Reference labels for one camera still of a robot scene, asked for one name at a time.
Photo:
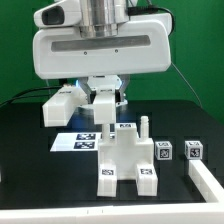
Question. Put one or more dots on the white U-shaped fence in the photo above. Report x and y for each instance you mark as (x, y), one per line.
(210, 212)

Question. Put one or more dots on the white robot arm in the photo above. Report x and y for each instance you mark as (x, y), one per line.
(92, 38)

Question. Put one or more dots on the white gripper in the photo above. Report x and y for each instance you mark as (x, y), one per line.
(141, 46)

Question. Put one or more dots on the white tagged nut cube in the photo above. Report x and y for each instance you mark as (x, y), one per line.
(193, 149)
(163, 150)

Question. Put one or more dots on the white chair back frame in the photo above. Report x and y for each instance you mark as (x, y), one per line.
(58, 110)

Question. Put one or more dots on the white base tag plate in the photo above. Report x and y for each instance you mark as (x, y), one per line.
(83, 141)

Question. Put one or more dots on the white chair seat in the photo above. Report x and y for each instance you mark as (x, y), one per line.
(127, 149)

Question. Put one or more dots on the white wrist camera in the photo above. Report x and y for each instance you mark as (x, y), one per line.
(59, 14)

